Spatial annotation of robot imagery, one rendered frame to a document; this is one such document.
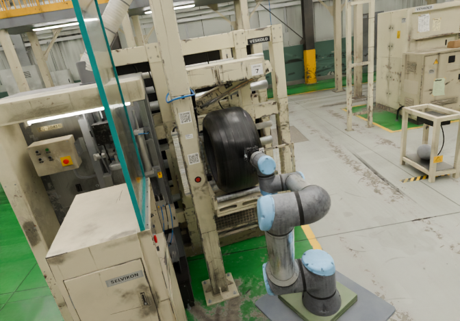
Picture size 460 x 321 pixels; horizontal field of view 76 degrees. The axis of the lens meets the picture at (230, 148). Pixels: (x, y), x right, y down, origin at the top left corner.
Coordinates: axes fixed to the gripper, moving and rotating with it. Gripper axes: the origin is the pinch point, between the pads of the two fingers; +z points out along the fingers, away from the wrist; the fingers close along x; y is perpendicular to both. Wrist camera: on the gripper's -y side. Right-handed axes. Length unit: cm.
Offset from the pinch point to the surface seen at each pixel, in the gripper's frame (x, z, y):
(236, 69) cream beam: -14, 42, 54
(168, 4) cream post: 28, 11, 95
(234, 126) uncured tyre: 2.9, 8.8, 18.4
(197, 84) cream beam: 16, 43, 48
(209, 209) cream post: 28, 28, -41
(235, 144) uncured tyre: 5.9, 2.8, 8.2
